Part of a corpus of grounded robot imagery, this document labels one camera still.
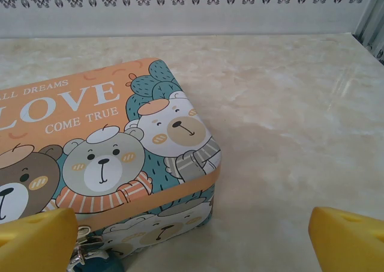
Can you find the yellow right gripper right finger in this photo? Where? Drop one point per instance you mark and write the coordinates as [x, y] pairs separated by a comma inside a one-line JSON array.
[[351, 245]]

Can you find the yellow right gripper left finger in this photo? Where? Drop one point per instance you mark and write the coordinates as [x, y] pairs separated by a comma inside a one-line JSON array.
[[36, 242]]

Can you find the colourful printed pouch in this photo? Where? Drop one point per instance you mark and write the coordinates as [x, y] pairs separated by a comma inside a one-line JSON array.
[[99, 128]]

